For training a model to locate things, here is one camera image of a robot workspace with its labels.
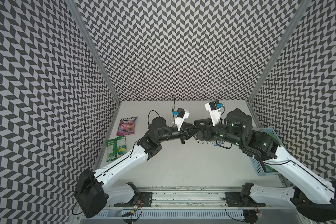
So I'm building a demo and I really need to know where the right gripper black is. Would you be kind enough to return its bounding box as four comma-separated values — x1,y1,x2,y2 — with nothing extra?
194,117,244,147

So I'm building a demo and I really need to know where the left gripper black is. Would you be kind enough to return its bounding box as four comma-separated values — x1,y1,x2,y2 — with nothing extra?
157,121,200,144

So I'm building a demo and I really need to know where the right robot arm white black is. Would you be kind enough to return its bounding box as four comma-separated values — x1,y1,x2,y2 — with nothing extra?
194,108,336,222

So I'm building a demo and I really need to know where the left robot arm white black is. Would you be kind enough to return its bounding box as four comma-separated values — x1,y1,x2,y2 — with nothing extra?
74,117,199,218

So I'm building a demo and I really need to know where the purple candy bag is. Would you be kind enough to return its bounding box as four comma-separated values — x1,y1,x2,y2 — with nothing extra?
116,117,137,136

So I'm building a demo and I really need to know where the light blue plastic basket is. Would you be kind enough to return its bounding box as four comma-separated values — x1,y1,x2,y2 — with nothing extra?
250,127,285,176

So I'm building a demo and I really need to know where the green candy bag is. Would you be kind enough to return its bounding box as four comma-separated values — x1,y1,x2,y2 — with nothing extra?
105,135,127,162

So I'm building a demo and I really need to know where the left base wiring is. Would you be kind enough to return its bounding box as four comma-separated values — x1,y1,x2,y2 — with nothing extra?
121,199,143,224

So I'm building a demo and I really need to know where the base wiring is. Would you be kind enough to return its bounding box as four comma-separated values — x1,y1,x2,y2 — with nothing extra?
223,195,262,224
121,199,143,224

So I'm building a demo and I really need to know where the right base wiring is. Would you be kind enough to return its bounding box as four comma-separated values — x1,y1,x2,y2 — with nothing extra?
223,195,262,224

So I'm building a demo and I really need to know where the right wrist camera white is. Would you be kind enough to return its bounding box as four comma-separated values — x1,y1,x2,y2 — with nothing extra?
205,100,224,127

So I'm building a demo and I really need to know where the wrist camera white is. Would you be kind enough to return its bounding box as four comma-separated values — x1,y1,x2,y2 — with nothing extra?
173,108,189,131
205,100,224,127

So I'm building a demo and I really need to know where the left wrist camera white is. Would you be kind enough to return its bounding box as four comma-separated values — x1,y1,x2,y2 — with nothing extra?
173,108,189,131

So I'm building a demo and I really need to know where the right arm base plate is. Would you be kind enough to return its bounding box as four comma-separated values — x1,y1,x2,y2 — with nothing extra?
225,192,266,208

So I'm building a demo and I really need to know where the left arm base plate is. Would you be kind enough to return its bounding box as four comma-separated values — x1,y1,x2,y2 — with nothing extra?
114,192,153,207

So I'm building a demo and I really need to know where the aluminium frame rail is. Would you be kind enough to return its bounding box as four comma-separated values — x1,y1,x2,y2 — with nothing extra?
72,187,297,224

